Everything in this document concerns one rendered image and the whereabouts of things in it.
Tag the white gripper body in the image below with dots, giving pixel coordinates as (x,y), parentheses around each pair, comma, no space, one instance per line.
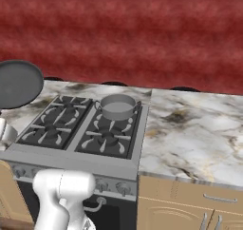
(5,135)

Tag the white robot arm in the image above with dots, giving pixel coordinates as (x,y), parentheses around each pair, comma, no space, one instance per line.
(60,186)

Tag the silver stove knob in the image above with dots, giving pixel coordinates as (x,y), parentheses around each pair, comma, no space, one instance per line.
(122,188)
(101,185)
(20,171)

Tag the dark grey frying pan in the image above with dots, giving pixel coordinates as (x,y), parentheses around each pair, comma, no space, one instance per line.
(19,83)

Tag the silver stove with black grates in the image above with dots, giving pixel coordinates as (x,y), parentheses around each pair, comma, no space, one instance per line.
(79,159)

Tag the grey metal pot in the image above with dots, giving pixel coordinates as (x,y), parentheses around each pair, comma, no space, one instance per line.
(117,112)

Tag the beige cupboard door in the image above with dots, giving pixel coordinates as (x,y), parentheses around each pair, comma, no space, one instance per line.
(171,216)
(232,222)
(12,195)

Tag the black oven door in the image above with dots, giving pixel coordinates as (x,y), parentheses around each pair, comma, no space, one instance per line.
(125,214)

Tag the beige drawer front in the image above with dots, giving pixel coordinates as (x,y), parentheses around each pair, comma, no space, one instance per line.
(177,191)

